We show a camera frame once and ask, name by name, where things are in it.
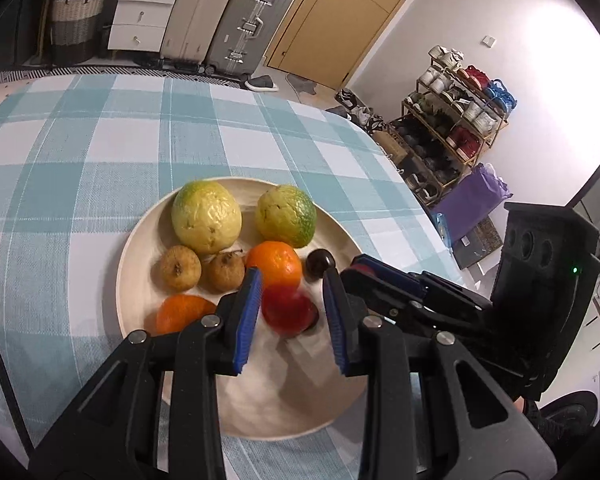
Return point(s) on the large orange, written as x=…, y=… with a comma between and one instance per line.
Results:
x=278, y=263

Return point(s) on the woven laundry basket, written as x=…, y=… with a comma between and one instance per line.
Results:
x=73, y=30

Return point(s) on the green lime fruit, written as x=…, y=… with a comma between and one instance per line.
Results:
x=286, y=214

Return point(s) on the brown russet fruit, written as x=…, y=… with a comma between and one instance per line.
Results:
x=180, y=268

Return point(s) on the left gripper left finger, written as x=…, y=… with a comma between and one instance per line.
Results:
x=245, y=314

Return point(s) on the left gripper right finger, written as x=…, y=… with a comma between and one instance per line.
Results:
x=338, y=314

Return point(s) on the red tomato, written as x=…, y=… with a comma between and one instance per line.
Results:
x=288, y=311

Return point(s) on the brown fruit bottom edge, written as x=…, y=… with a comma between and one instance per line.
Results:
x=225, y=271

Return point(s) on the purple bag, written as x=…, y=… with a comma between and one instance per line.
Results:
x=471, y=201

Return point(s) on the yellow guava fruit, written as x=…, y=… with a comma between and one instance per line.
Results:
x=206, y=217

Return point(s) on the small orange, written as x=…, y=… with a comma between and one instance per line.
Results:
x=178, y=311

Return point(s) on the wooden door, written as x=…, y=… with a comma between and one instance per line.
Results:
x=326, y=40

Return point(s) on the dark plum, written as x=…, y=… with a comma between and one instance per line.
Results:
x=317, y=263

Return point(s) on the silver suitcase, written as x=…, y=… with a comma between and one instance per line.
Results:
x=243, y=35

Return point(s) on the checkered teal tablecloth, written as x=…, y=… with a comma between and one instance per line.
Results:
x=83, y=157

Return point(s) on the wooden shoe rack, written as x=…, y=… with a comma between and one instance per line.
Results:
x=454, y=114

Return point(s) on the beige suitcase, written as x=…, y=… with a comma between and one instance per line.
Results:
x=191, y=27

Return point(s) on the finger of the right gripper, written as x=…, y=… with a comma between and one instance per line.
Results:
x=380, y=296
x=388, y=274

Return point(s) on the person's right hand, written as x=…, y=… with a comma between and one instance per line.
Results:
x=520, y=404

